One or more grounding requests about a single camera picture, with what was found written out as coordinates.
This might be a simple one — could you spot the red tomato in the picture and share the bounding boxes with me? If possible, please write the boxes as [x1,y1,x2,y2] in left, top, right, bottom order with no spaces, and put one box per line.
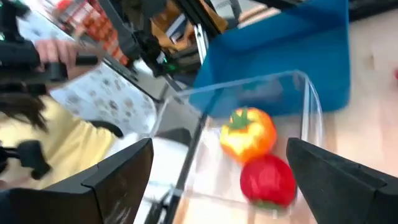
[239,154,298,211]

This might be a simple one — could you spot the blue plastic bin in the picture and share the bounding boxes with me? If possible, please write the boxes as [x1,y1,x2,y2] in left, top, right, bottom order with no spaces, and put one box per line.
[188,0,352,119]

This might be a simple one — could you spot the black aluminium table frame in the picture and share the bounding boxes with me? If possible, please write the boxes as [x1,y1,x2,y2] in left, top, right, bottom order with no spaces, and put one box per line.
[144,113,209,224]

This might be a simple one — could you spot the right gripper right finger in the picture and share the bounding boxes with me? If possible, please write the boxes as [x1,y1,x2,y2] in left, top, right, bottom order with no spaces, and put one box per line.
[285,138,398,224]

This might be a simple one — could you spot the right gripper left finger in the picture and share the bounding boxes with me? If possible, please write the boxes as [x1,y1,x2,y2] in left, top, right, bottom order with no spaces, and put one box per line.
[0,138,155,224]

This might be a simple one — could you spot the person's hand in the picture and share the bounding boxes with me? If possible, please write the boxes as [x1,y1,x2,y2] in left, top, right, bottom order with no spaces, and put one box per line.
[33,39,79,73]

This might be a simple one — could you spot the person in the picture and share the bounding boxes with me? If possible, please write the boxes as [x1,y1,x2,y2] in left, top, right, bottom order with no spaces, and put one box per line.
[0,90,125,190]

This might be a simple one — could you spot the red storage rack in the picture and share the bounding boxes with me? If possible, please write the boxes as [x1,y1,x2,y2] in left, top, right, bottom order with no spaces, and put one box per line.
[52,0,130,66]

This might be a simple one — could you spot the brown cardboard box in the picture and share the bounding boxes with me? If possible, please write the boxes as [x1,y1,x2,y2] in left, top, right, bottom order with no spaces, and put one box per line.
[150,0,229,54]

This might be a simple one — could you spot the clear plastic bin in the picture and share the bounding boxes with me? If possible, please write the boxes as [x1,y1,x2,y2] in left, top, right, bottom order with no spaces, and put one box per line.
[149,70,326,224]

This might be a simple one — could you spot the floral patterned cloth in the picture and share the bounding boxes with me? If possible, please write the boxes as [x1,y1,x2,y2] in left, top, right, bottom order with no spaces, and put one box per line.
[18,12,158,138]

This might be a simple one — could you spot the black leader arm handle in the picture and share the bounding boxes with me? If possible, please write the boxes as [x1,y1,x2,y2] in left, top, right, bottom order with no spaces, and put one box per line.
[0,139,52,181]

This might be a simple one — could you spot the yellow orange bell pepper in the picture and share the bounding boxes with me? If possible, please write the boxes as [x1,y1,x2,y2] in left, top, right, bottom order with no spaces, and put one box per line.
[219,106,278,165]

